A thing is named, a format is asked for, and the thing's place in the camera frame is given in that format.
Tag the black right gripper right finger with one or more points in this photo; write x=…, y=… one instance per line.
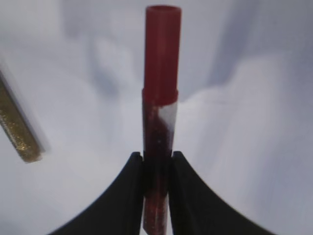
x=195, y=209

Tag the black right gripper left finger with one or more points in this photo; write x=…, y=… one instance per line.
x=118, y=210

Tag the red glitter pen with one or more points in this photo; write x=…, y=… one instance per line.
x=159, y=108

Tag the gold glitter pen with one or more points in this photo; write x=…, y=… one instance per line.
x=16, y=125

